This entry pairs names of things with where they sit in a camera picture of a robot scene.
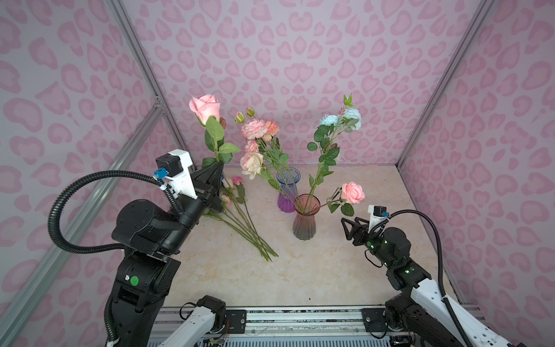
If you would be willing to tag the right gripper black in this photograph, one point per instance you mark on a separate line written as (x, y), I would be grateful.
(362, 234)

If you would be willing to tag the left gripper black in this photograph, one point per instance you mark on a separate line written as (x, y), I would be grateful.
(203, 186)

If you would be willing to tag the pink grey glass vase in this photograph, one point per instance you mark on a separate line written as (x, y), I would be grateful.
(304, 225)

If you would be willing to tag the pink white peony spray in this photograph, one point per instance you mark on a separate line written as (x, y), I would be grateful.
(263, 154)

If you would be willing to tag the blue purple glass vase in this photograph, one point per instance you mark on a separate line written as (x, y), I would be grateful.
(288, 190)

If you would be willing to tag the pale blue flower spray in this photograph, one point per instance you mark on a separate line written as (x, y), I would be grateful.
(324, 141)

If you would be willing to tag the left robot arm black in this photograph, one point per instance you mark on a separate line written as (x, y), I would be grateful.
(151, 237)

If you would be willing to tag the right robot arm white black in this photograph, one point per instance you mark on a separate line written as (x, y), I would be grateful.
(425, 290)

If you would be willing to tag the cream white rose stem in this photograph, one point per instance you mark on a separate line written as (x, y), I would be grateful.
(236, 216)

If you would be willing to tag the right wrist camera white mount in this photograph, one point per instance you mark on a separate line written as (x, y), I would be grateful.
(377, 214)

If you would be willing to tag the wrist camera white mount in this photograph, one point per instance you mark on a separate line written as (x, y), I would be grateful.
(174, 167)
(377, 214)

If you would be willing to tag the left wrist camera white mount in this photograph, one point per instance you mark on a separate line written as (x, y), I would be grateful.
(174, 167)

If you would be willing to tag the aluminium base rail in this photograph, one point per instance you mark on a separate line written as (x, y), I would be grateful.
(188, 328)

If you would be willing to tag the aluminium diagonal frame bar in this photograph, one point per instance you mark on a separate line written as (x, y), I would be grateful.
(30, 296)

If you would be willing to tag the aluminium corner frame post left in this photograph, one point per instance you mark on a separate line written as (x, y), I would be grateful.
(151, 82)

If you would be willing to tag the aluminium corner frame post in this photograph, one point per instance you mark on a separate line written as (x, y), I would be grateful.
(151, 82)
(471, 33)

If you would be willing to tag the aluminium corner frame post right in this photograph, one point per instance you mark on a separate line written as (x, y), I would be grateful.
(471, 33)

